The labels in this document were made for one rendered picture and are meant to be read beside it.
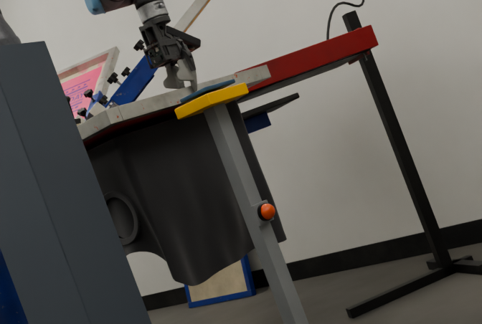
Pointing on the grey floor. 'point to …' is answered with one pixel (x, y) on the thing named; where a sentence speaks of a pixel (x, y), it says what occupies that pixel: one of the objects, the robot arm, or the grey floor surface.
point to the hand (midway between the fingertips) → (190, 89)
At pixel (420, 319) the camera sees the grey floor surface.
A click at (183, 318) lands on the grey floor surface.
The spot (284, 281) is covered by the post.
